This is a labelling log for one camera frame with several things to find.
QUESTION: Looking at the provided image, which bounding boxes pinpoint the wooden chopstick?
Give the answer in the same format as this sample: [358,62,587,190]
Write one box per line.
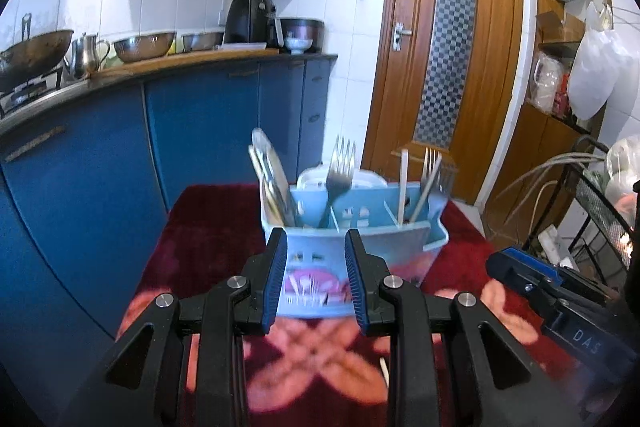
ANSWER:
[248,146,273,220]

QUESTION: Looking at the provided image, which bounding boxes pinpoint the white plastic bag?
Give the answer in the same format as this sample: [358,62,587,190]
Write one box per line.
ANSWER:
[567,4,633,120]

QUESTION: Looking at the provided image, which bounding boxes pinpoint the wooden door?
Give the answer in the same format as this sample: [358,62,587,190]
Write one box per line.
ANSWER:
[362,0,525,208]

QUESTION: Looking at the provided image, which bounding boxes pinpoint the clear plastic container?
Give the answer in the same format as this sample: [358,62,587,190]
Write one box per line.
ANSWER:
[530,52,563,108]

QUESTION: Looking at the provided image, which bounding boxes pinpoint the black wire rack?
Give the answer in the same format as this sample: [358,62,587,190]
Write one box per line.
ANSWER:
[565,137,640,268]

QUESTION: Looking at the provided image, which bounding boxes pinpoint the blue base cabinets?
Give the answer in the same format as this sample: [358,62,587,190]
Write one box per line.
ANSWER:
[0,54,338,358]

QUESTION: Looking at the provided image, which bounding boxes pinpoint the black air fryer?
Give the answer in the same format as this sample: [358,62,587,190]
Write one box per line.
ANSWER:
[223,0,283,48]

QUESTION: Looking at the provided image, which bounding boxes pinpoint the black rice cooker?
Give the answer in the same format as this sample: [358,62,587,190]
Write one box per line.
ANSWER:
[279,18,326,54]

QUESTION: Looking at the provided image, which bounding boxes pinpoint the steel wok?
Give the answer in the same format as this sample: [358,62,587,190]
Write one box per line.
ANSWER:
[0,13,75,92]

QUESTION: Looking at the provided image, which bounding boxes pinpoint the wooden countertop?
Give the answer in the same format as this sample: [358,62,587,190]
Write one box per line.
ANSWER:
[0,48,338,128]

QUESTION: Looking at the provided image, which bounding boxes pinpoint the white chopstick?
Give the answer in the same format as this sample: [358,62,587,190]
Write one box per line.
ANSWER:
[397,148,410,227]

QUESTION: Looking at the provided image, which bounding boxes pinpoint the large steel bowl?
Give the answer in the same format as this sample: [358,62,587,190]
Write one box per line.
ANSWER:
[113,31,177,64]

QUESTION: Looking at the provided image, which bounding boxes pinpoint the steel fork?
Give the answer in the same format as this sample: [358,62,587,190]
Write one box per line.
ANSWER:
[407,147,445,224]
[316,135,357,228]

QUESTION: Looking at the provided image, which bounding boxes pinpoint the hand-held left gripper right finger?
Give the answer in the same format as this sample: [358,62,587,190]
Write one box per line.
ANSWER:
[345,229,581,427]

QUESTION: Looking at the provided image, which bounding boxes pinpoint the small steel bowl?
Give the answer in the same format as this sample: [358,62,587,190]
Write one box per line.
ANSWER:
[181,31,224,52]

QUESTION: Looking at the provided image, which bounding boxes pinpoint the steel kettle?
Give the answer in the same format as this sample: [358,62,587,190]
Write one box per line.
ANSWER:
[70,32,111,80]

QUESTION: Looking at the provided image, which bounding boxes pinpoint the silver door handle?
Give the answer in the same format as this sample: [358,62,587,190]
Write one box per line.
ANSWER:
[393,22,413,52]

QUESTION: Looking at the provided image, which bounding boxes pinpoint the wooden shelf unit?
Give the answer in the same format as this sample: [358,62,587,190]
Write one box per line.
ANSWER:
[495,0,613,228]

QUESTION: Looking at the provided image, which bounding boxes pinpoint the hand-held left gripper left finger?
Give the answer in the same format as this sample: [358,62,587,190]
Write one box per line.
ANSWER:
[60,227,290,427]

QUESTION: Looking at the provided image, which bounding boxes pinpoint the red floral cloth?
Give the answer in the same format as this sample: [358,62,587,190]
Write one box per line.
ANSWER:
[117,184,601,427]

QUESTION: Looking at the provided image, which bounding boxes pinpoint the light blue plastic utensil holder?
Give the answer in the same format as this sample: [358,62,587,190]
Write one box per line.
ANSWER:
[260,164,448,320]

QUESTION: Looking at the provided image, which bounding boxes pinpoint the red bottle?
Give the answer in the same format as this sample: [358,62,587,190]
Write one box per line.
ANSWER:
[552,74,571,115]

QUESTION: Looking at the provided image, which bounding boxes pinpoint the white bowl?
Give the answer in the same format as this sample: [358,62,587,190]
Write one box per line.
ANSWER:
[285,36,314,55]

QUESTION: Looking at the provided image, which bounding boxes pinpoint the grey cables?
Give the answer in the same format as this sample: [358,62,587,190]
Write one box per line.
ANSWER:
[487,152,606,238]

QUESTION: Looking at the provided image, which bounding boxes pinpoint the gas stove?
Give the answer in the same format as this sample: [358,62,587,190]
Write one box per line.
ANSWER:
[0,72,91,118]

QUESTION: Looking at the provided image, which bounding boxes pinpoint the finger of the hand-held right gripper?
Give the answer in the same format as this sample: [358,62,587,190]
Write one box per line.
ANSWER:
[486,247,566,314]

